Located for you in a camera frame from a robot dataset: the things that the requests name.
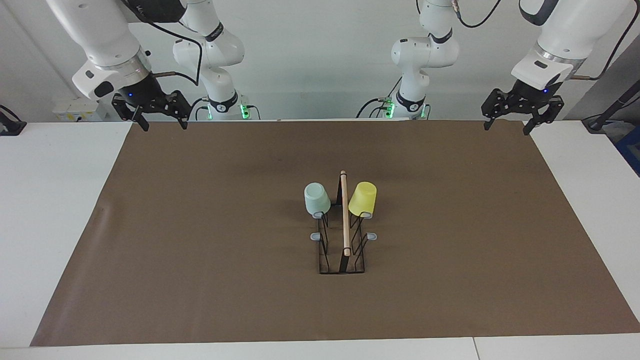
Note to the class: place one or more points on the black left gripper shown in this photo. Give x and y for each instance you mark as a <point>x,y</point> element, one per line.
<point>532,100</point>

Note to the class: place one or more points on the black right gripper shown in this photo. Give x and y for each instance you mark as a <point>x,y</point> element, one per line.
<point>145,97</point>

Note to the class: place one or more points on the yellow plastic cup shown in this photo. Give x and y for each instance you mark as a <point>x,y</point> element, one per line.
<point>362,199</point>

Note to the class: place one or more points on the pale green plastic cup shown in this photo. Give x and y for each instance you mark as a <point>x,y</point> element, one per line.
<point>316,200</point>

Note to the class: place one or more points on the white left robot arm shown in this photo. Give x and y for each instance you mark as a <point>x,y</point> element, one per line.
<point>570,30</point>

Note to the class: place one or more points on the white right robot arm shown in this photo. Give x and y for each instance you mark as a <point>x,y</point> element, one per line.
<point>100,40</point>

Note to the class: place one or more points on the white power strip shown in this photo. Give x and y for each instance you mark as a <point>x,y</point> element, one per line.
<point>75,110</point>

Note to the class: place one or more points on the black tripod stand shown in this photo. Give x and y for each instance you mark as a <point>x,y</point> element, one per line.
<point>600,124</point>

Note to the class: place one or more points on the blue box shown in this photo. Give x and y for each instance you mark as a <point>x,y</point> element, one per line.
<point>631,150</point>

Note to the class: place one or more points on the black stand base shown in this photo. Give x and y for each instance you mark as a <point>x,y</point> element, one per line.
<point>10,127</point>

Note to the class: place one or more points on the brown paper table mat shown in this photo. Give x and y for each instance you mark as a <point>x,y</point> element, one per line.
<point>200,250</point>

